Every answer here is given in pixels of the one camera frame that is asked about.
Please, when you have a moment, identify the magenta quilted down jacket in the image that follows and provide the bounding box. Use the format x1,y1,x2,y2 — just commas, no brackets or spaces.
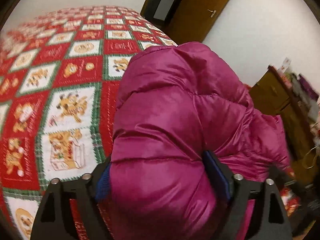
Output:
108,42,290,239

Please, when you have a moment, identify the clothes pile on dresser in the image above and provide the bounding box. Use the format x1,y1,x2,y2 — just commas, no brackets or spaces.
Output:
285,72,319,144

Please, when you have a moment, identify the brown wooden dresser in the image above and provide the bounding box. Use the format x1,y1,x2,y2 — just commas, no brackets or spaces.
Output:
249,66,319,186

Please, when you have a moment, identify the red patterned bed quilt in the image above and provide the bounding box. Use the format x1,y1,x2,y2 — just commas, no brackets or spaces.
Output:
1,5,174,239

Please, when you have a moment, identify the white card on dresser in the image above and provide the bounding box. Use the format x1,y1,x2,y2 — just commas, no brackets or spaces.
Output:
279,57,292,73

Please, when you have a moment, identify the brown wooden door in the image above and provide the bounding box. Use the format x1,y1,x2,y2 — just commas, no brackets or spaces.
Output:
166,0,229,44

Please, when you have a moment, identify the metal door handle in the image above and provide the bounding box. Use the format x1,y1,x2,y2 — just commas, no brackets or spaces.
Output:
207,9,217,18

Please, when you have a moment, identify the dark wooden door frame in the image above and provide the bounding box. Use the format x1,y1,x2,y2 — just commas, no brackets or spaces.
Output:
140,0,182,31

